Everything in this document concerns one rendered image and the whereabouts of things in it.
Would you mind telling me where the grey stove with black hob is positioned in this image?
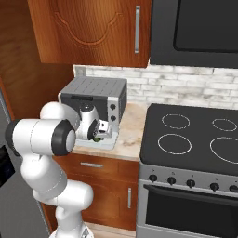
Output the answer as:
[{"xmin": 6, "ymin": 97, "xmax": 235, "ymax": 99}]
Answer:
[{"xmin": 135, "ymin": 102, "xmax": 238, "ymax": 238}]

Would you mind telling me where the silver drawer handle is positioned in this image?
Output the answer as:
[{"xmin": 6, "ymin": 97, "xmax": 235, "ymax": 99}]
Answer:
[{"xmin": 80, "ymin": 161, "xmax": 104, "ymax": 169}]

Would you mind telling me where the pale blue tupperware container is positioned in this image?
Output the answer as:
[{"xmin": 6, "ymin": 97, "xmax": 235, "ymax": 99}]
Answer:
[{"xmin": 73, "ymin": 127, "xmax": 121, "ymax": 152}]

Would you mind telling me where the grey toaster oven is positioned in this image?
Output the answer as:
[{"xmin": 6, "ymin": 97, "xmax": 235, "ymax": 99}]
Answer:
[{"xmin": 58, "ymin": 75, "xmax": 128, "ymax": 132}]

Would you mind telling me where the black oven door handle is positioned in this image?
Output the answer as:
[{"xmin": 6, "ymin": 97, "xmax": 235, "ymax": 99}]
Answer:
[{"xmin": 142, "ymin": 184, "xmax": 238, "ymax": 207}]

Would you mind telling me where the wooden wall cupboard door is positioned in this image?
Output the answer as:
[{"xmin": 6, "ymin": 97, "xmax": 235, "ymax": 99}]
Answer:
[{"xmin": 27, "ymin": 0, "xmax": 153, "ymax": 69}]

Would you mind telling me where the silver wall cupboard handle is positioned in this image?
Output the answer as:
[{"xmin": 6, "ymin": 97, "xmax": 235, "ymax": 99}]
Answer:
[{"xmin": 134, "ymin": 5, "xmax": 141, "ymax": 55}]

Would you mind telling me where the silver base cupboard handle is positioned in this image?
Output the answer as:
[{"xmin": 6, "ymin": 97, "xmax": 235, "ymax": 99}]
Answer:
[{"xmin": 126, "ymin": 187, "xmax": 133, "ymax": 209}]

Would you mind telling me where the grey fridge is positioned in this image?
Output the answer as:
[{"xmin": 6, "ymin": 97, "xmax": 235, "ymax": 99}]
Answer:
[{"xmin": 0, "ymin": 88, "xmax": 51, "ymax": 238}]

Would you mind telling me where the black microwave oven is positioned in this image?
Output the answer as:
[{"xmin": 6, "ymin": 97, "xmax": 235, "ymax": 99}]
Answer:
[{"xmin": 149, "ymin": 0, "xmax": 238, "ymax": 70}]

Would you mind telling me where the black glass oven door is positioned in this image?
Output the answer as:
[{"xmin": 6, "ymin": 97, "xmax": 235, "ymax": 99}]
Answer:
[{"xmin": 136, "ymin": 182, "xmax": 238, "ymax": 238}]

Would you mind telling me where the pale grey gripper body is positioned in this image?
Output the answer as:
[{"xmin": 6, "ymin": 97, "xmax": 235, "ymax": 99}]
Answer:
[{"xmin": 97, "ymin": 127, "xmax": 113, "ymax": 140}]

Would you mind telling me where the tall wooden side panel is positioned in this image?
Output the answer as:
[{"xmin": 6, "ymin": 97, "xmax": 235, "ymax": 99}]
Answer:
[{"xmin": 0, "ymin": 0, "xmax": 75, "ymax": 123}]

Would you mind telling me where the wooden base cupboard door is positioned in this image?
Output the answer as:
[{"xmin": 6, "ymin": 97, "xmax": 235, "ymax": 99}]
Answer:
[{"xmin": 41, "ymin": 172, "xmax": 139, "ymax": 232}]

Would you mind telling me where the wooden drawer front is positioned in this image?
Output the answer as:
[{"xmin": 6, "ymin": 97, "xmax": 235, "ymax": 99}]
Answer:
[{"xmin": 51, "ymin": 152, "xmax": 140, "ymax": 184}]

